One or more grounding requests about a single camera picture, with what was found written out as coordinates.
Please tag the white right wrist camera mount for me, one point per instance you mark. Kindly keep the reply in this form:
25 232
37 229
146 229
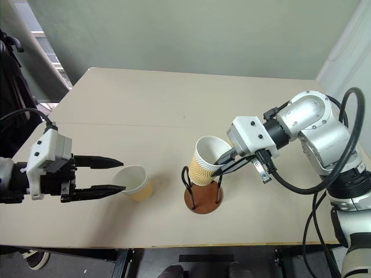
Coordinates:
249 136

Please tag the black table frame leg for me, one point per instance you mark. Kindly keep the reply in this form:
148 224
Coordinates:
123 263

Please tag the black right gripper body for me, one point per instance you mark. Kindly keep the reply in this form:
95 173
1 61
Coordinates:
245 156

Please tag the dark shoe white sole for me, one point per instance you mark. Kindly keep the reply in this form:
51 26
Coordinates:
36 259

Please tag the ribbed yellow paper cup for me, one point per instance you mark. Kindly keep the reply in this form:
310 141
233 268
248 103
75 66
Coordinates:
204 165
136 181

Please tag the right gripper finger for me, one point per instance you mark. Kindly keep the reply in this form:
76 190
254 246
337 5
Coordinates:
226 157
232 168

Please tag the white diagonal beam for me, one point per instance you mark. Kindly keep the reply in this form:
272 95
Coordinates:
37 40

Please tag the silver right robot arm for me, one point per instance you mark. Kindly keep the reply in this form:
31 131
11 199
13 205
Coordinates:
324 130

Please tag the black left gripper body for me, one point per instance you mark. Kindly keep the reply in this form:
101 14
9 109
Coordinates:
53 184

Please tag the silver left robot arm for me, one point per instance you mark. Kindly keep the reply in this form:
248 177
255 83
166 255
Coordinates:
16 181

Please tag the black floor strip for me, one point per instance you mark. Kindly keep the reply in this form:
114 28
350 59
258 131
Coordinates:
205 258

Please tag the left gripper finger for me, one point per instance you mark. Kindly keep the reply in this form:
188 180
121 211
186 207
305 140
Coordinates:
98 162
98 192

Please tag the dark rounded shape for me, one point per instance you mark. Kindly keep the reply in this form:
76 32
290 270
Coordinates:
172 272

